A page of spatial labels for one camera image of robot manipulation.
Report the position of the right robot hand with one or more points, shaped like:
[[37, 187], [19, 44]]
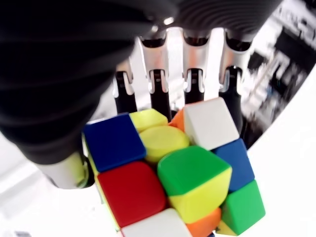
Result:
[[49, 74]]

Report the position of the multicoloured Rubik's cube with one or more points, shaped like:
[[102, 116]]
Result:
[[172, 172]]

